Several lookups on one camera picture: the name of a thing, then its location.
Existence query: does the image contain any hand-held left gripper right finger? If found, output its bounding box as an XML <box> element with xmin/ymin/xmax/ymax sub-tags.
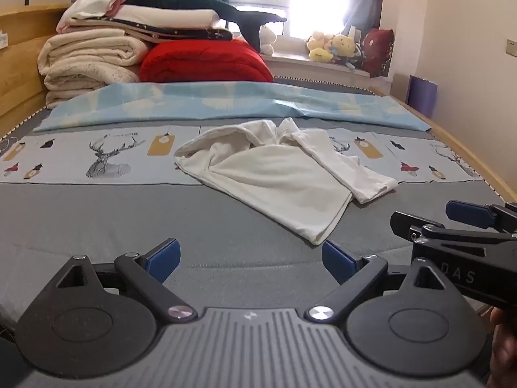
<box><xmin>304</xmin><ymin>239</ymin><xmax>464</xmax><ymax>324</ymax></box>

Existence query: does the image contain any wooden headboard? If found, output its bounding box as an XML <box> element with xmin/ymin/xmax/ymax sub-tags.
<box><xmin>0</xmin><ymin>4</ymin><xmax>72</xmax><ymax>138</ymax></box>

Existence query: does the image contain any deer print bed sheet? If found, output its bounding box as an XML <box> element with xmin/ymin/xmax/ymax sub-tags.
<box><xmin>0</xmin><ymin>123</ymin><xmax>484</xmax><ymax>187</ymax></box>

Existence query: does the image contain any dark patterned folded blanket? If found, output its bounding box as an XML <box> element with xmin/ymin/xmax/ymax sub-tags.
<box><xmin>69</xmin><ymin>18</ymin><xmax>234</xmax><ymax>44</ymax></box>

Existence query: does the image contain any small white plush toy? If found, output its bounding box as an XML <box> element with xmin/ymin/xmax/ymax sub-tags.
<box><xmin>258</xmin><ymin>24</ymin><xmax>276</xmax><ymax>56</ymax></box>

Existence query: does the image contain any cardboard box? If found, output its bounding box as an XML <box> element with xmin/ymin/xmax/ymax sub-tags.
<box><xmin>391</xmin><ymin>72</ymin><xmax>411</xmax><ymax>102</ymax></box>

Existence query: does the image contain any pink and white cloth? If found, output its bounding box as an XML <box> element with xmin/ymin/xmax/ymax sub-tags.
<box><xmin>56</xmin><ymin>0</ymin><xmax>133</xmax><ymax>33</ymax></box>

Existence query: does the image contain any round yellow plush toy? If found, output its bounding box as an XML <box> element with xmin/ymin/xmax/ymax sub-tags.
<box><xmin>330</xmin><ymin>33</ymin><xmax>364</xmax><ymax>69</ymax></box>

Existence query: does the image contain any red quilt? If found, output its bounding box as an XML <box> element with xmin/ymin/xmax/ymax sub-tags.
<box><xmin>139</xmin><ymin>39</ymin><xmax>275</xmax><ymax>85</ymax></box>

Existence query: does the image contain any white folded blanket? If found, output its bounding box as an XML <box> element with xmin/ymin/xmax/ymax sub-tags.
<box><xmin>114</xmin><ymin>5</ymin><xmax>221</xmax><ymax>30</ymax></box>

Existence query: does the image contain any wooden bed frame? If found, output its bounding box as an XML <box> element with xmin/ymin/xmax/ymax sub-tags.
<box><xmin>369</xmin><ymin>85</ymin><xmax>517</xmax><ymax>203</ymax></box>

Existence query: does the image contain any white shirt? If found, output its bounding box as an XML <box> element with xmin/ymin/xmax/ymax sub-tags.
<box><xmin>174</xmin><ymin>117</ymin><xmax>399</xmax><ymax>247</ymax></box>

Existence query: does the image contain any light blue patterned sheet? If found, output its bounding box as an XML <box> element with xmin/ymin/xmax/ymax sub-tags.
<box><xmin>34</xmin><ymin>81</ymin><xmax>431</xmax><ymax>133</ymax></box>

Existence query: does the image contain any cream folded quilt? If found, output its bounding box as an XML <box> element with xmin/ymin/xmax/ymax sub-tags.
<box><xmin>37</xmin><ymin>28</ymin><xmax>151</xmax><ymax>110</ymax></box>

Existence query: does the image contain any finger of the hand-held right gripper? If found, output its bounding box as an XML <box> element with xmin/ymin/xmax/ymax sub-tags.
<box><xmin>390</xmin><ymin>211</ymin><xmax>446</xmax><ymax>244</ymax></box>
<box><xmin>445</xmin><ymin>200</ymin><xmax>517</xmax><ymax>234</ymax></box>

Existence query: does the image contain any purple box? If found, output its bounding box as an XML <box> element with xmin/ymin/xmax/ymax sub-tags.
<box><xmin>406</xmin><ymin>75</ymin><xmax>438</xmax><ymax>120</ymax></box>

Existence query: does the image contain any dark teal shark plush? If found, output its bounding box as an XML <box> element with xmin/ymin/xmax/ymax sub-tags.
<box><xmin>125</xmin><ymin>0</ymin><xmax>288</xmax><ymax>50</ymax></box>

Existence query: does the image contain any dark red pillow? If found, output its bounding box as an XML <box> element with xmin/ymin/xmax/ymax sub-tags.
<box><xmin>361</xmin><ymin>28</ymin><xmax>395</xmax><ymax>79</ymax></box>

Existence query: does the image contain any person's right hand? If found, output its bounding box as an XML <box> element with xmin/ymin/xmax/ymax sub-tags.
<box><xmin>487</xmin><ymin>306</ymin><xmax>517</xmax><ymax>388</ymax></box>

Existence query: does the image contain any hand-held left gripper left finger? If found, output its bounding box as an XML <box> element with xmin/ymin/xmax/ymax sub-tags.
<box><xmin>60</xmin><ymin>238</ymin><xmax>199</xmax><ymax>324</ymax></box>

